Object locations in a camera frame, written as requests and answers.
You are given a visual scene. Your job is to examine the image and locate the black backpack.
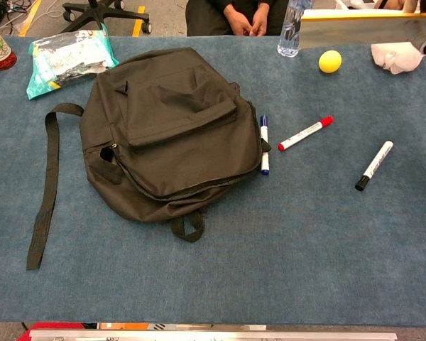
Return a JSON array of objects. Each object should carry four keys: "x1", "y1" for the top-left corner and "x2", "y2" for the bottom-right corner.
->
[{"x1": 26, "y1": 47, "x2": 273, "y2": 271}]

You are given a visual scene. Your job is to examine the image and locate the seated person in black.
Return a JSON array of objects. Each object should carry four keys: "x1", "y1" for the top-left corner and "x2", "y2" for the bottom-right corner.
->
[{"x1": 185, "y1": 0, "x2": 292, "y2": 38}]

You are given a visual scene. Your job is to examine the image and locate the white crumpled cloth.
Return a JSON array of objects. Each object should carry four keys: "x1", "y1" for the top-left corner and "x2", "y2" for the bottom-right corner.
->
[{"x1": 371, "y1": 41, "x2": 424, "y2": 75}]

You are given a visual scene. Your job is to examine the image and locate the yellow ball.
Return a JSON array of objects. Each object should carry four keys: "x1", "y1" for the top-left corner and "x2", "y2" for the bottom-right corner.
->
[{"x1": 318, "y1": 50, "x2": 343, "y2": 75}]

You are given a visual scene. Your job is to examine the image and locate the clear water bottle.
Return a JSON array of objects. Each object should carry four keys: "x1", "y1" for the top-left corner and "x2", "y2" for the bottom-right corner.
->
[{"x1": 277, "y1": 0, "x2": 313, "y2": 58}]

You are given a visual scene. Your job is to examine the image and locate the black capped whiteboard marker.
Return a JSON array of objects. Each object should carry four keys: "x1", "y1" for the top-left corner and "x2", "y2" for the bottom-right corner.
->
[{"x1": 354, "y1": 140, "x2": 394, "y2": 192}]

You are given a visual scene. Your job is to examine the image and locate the red capped whiteboard marker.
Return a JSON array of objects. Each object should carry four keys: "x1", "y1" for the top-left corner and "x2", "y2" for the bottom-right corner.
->
[{"x1": 278, "y1": 115, "x2": 334, "y2": 152}]

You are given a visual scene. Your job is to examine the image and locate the blue capped whiteboard marker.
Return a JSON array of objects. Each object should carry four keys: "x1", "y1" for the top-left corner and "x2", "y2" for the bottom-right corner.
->
[{"x1": 259, "y1": 114, "x2": 272, "y2": 176}]

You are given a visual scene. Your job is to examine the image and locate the black office chair base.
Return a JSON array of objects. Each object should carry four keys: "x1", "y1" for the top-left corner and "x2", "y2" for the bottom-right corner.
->
[{"x1": 62, "y1": 0, "x2": 153, "y2": 35}]

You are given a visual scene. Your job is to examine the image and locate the teal snack packet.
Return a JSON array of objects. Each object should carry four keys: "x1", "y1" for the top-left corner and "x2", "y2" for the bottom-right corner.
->
[{"x1": 26, "y1": 30, "x2": 120, "y2": 101}]

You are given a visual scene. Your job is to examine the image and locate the red object under table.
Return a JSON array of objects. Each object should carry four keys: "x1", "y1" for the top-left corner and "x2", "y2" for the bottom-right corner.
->
[{"x1": 21, "y1": 322, "x2": 100, "y2": 341}]

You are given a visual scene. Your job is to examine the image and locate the aluminium frame rail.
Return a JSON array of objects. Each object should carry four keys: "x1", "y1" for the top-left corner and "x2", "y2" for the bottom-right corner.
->
[{"x1": 28, "y1": 329, "x2": 398, "y2": 341}]

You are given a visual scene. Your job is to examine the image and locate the floor cables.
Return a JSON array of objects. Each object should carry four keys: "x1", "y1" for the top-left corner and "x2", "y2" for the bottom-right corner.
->
[{"x1": 0, "y1": 0, "x2": 35, "y2": 29}]

